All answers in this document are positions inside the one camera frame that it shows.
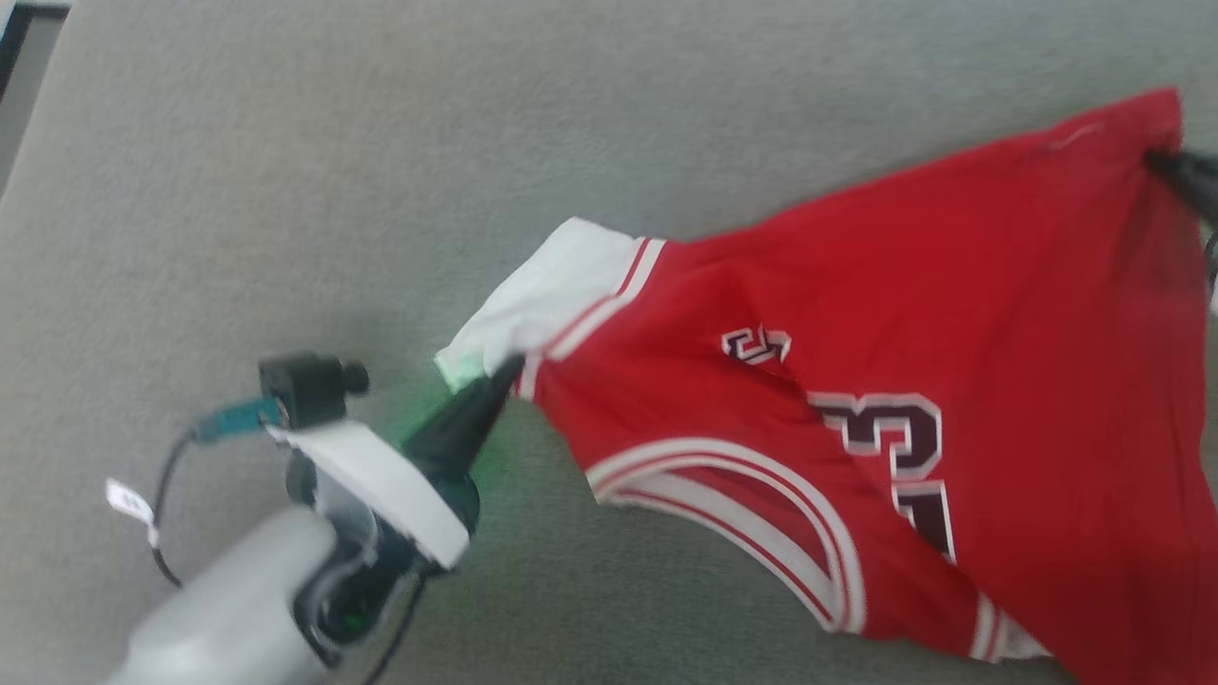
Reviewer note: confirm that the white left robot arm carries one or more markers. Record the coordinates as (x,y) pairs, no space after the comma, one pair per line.
(228,618)

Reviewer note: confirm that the teal left camera plug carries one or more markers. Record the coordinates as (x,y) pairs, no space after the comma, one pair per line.
(238,419)

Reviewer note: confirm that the black frame edge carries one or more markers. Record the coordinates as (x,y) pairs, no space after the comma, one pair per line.
(14,43)

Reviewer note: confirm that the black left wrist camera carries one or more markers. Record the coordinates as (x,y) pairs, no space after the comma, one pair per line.
(304,385)

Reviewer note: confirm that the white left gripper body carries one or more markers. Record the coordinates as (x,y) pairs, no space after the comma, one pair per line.
(381,480)

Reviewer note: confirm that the red basketball jersey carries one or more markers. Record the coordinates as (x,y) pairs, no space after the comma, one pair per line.
(952,333)

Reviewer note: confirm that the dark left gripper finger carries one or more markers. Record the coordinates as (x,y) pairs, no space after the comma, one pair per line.
(461,428)

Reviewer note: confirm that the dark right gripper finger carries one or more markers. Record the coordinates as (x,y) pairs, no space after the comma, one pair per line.
(1194,181)

